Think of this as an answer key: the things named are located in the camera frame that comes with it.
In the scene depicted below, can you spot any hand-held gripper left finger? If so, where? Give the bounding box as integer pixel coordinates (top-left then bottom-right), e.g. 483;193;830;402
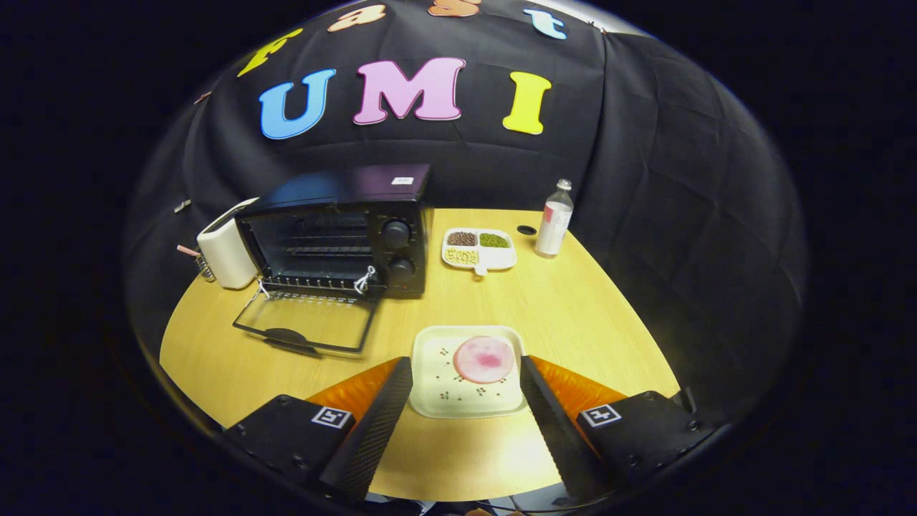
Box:
221;356;415;502

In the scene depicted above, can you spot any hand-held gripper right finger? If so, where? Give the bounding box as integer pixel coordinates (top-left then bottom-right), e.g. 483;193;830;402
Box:
519;354;717;502

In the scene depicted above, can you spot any pink ham slice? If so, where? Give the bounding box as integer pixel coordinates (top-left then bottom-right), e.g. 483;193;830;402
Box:
453;335;517;385

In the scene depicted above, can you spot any cream square plate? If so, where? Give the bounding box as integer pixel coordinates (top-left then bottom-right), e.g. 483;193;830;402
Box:
408;325;531;419

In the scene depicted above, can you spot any white divided bean dish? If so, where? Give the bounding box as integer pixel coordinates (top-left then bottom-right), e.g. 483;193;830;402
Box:
441;227;518;277

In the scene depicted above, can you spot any black toaster oven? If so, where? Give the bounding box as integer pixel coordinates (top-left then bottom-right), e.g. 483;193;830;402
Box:
231;163;435;359

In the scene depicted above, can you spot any clear bottle red label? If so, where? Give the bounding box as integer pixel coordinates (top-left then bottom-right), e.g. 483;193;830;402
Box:
534;178;575;259

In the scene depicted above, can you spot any white bread toaster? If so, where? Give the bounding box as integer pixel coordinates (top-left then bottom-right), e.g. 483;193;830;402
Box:
196;198;260;290

